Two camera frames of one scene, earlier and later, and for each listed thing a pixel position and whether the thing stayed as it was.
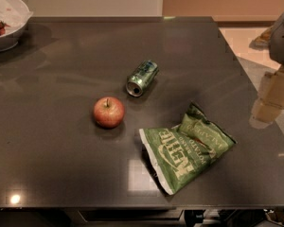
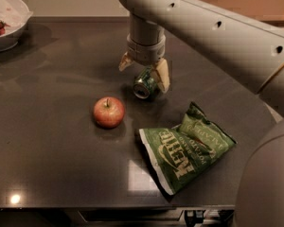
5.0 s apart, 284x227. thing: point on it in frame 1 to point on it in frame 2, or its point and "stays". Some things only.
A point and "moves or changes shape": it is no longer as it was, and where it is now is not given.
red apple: [109, 113] stays
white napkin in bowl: [8, 9] stays
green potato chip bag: [175, 154] stays
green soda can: [141, 77] moves or changes shape
